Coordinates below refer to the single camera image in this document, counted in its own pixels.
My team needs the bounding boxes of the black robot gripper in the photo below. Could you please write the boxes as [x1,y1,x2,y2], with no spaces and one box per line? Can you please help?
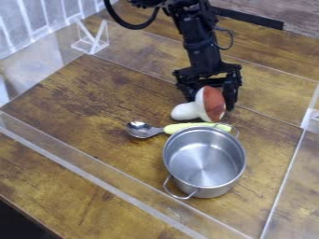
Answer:
[172,40,243,112]

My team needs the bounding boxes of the brown cap toy mushroom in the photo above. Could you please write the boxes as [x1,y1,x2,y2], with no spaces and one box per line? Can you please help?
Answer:
[171,86,225,122]

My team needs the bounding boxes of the silver steel pot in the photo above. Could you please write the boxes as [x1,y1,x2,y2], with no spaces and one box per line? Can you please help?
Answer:
[161,126,247,200]

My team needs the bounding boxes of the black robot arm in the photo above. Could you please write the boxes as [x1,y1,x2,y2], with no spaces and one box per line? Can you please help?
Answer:
[128,0,241,111]

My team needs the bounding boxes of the black bar on table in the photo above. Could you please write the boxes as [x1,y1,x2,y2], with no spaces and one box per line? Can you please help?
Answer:
[215,7,284,30]

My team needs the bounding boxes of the clear acrylic front barrier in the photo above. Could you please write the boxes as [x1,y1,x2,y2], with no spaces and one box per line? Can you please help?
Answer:
[0,111,252,239]

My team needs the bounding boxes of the spoon with green handle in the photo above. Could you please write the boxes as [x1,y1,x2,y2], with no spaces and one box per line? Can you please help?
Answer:
[125,121,232,139]

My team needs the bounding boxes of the clear acrylic triangle bracket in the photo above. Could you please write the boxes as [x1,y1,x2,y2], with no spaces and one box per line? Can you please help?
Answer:
[71,20,109,55]

